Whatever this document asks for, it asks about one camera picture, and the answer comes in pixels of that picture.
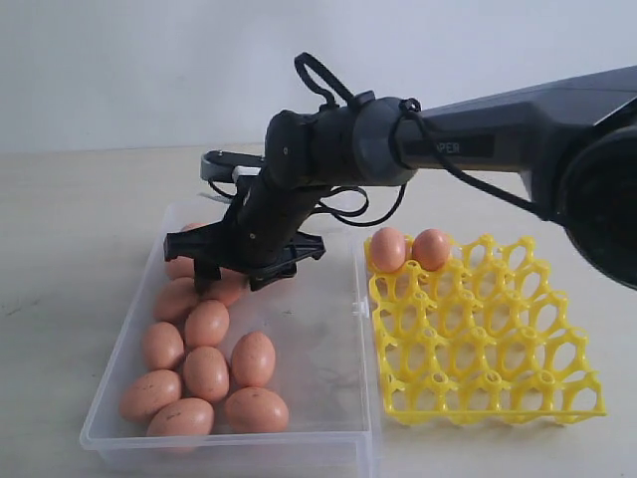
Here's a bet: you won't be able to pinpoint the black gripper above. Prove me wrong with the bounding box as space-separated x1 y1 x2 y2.
163 167 328 296

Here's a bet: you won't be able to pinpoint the clear plastic bin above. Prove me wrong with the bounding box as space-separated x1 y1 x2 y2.
80 215 379 477

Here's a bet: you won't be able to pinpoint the brown egg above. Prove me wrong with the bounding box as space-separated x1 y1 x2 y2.
224 387 290 433
370 227 406 273
180 222 208 232
146 397 215 437
141 322 185 370
118 369 182 423
165 256 195 280
183 346 230 403
412 229 451 271
201 268 249 308
231 332 276 387
152 277 199 324
184 300 230 348

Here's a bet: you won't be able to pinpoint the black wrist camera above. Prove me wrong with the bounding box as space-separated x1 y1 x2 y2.
200 150 265 183

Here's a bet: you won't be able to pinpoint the black cable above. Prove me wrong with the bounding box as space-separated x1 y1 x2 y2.
203 52 548 228

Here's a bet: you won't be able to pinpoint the yellow plastic egg tray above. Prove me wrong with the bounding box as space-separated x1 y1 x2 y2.
366 234 606 425

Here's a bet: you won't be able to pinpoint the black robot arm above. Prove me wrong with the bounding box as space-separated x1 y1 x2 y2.
163 67 636 292

